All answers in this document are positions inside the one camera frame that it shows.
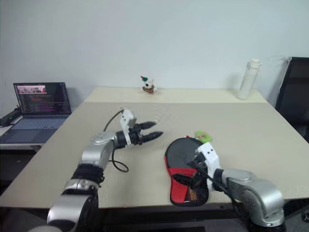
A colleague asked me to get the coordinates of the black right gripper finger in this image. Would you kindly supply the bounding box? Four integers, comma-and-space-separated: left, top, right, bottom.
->
172, 173, 195, 187
184, 155, 197, 168

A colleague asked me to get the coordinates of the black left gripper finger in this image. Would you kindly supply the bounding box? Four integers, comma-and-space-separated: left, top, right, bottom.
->
142, 121, 158, 130
144, 131, 164, 143

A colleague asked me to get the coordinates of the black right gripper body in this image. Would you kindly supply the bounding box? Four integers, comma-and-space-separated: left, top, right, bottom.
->
187, 154, 209, 188

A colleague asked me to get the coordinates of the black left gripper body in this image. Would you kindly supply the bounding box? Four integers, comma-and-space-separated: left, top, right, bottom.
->
128, 123, 147, 146

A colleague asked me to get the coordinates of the black zippered paddle case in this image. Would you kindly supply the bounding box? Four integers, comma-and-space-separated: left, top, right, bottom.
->
164, 136, 210, 207

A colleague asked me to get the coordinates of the green fuzzy charm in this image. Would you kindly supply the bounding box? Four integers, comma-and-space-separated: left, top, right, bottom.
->
195, 130, 213, 144

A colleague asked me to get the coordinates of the white plush dog toy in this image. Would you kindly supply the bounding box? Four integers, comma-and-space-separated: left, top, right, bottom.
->
140, 75, 159, 96

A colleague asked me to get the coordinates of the white water bottle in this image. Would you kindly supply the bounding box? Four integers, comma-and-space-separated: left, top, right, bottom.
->
236, 58, 263, 100

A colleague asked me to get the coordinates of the open grey laptop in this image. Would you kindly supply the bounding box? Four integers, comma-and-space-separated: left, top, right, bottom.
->
0, 82, 72, 144

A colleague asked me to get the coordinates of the black office chair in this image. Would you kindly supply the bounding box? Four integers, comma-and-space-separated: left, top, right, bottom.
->
275, 57, 309, 143

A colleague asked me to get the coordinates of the black box device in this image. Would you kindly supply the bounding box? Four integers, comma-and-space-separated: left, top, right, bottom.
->
0, 107, 23, 127

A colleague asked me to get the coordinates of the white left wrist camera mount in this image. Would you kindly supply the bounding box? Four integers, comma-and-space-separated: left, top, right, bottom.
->
120, 109, 138, 146

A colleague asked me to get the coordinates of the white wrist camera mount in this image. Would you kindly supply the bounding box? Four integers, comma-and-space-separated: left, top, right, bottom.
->
196, 142, 221, 191
120, 109, 138, 146

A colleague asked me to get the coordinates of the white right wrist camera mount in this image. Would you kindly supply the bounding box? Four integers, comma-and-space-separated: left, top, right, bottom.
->
196, 142, 221, 191

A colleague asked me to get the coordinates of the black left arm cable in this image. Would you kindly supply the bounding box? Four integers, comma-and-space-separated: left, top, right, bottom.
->
103, 107, 129, 173

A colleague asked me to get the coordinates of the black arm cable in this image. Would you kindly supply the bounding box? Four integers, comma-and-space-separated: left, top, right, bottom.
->
103, 107, 129, 173
197, 166, 242, 211

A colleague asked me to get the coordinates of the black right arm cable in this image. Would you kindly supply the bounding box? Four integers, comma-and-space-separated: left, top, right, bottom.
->
197, 166, 242, 211

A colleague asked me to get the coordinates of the black table frame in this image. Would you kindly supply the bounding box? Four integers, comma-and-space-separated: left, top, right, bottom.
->
98, 205, 254, 232

